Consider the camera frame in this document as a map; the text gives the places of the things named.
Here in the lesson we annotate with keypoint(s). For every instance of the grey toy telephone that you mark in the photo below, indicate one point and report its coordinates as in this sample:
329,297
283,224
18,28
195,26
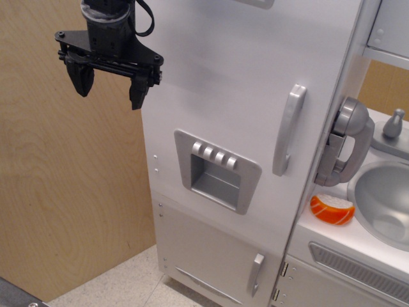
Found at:
347,144

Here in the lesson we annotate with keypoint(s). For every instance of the silver toy sink basin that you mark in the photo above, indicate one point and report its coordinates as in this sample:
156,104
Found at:
379,192

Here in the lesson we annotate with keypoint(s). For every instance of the white upper cupboard door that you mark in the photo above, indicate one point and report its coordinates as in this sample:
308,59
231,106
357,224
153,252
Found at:
390,28

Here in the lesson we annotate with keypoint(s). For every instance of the brass cabinet hinge upper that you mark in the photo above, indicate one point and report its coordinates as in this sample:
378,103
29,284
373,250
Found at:
284,268

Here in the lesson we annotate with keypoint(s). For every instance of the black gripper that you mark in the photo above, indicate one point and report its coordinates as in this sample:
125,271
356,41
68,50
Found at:
110,43

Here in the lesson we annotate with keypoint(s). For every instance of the orange salmon sushi toy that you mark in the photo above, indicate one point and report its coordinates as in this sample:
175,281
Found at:
332,210

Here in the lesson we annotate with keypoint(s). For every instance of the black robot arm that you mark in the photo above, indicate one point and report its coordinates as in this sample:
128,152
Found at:
105,4

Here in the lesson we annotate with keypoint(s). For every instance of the grey oven vent panel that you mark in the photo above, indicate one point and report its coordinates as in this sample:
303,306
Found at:
360,272

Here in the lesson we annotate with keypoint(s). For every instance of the white lower freezer door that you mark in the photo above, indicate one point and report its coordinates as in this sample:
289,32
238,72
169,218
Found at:
209,260

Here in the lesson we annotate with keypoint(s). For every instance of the brass cabinet hinge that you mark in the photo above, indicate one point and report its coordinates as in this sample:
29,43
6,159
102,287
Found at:
284,268
276,294

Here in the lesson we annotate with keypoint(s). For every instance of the grey toy faucet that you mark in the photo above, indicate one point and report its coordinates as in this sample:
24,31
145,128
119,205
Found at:
391,137

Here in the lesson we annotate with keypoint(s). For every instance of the white fridge door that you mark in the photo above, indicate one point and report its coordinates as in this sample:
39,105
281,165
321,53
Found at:
228,69

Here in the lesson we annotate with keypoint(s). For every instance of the silver ice dispenser panel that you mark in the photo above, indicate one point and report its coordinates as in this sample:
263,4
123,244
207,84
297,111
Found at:
215,173

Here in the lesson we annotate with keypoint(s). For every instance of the brass cabinet hinge lower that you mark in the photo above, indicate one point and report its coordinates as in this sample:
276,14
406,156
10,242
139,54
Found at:
276,294

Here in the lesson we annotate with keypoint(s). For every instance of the black case corner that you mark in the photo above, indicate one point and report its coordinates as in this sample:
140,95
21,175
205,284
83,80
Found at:
13,296

